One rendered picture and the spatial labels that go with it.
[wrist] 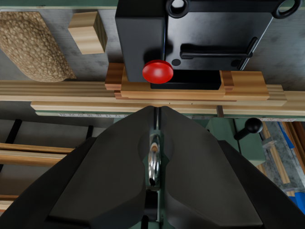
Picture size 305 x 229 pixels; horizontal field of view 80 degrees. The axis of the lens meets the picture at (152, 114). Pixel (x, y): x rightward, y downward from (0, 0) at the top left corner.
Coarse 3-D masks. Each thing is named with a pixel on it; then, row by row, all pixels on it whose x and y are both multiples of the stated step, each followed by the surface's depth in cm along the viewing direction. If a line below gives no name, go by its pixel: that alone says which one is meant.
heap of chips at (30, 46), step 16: (0, 16) 26; (16, 16) 26; (32, 16) 26; (0, 32) 26; (16, 32) 26; (32, 32) 26; (48, 32) 28; (0, 48) 28; (16, 48) 27; (32, 48) 27; (48, 48) 29; (16, 64) 30; (32, 64) 29; (48, 64) 30; (64, 64) 33; (48, 80) 34
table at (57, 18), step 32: (0, 0) 26; (32, 0) 25; (64, 0) 25; (96, 0) 25; (288, 0) 24; (64, 32) 28; (288, 32) 27; (96, 64) 34; (256, 64) 32; (288, 64) 32
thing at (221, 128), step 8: (216, 120) 29; (224, 120) 29; (232, 120) 29; (240, 120) 29; (208, 128) 30; (216, 128) 28; (224, 128) 28; (232, 128) 28; (240, 128) 28; (216, 136) 27; (224, 136) 27; (232, 136) 27; (248, 136) 27; (256, 136) 27; (232, 144) 27; (240, 144) 27; (248, 144) 27; (256, 144) 27; (240, 152) 26; (248, 152) 26; (256, 152) 26; (248, 160) 26; (256, 160) 26; (264, 160) 26
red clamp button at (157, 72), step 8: (152, 64) 17; (160, 64) 17; (168, 64) 17; (144, 72) 17; (152, 72) 17; (160, 72) 17; (168, 72) 17; (152, 80) 18; (160, 80) 18; (168, 80) 18
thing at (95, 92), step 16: (0, 80) 39; (16, 80) 39; (32, 80) 39; (0, 96) 37; (16, 96) 37; (32, 96) 37; (48, 96) 37; (64, 96) 36; (80, 96) 36; (96, 96) 36; (112, 96) 36; (272, 96) 35
